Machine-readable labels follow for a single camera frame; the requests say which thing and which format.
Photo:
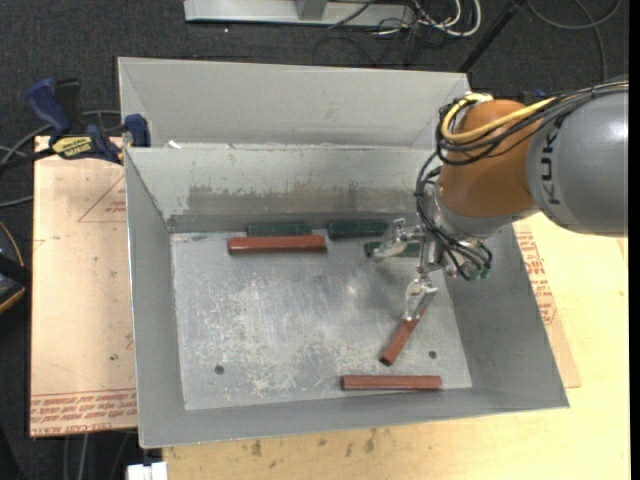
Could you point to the grey metal bin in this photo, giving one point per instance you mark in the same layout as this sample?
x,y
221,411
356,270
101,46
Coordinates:
x,y
280,318

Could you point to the brown cardboard board red print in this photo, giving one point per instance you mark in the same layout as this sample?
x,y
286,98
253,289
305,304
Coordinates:
x,y
80,278

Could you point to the red-brown flat block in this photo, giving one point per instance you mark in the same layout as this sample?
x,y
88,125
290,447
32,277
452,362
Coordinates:
x,y
391,382
397,342
277,244

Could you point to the dark green flat block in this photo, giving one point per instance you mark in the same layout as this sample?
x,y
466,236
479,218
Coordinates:
x,y
357,229
412,250
277,229

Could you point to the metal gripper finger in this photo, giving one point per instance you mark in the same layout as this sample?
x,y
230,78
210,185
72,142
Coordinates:
x,y
395,244
419,295

